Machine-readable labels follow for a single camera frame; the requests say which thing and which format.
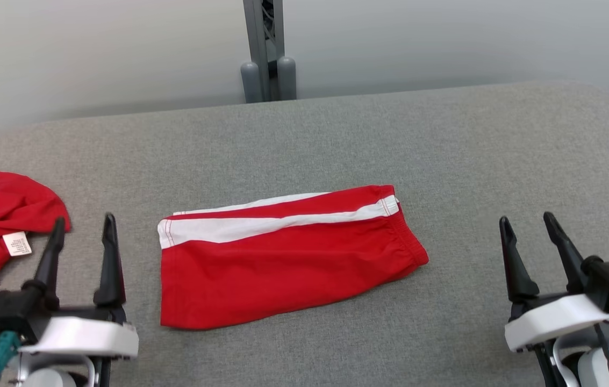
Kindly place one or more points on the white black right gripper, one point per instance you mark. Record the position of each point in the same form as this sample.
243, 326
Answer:
551, 320

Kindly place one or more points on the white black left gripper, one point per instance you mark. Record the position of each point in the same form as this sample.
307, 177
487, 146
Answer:
89, 336

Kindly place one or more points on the red jersey shirt with print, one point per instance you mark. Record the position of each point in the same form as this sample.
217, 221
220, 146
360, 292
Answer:
3, 204

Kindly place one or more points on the red shorts with white stripe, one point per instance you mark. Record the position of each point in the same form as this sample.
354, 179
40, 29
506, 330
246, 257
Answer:
282, 269

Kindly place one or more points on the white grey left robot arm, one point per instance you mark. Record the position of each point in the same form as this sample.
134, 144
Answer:
51, 376

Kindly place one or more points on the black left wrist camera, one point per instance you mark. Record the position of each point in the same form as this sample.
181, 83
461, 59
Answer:
8, 317

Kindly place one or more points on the grey metal partition post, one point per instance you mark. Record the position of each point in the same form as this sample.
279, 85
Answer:
287, 80
255, 54

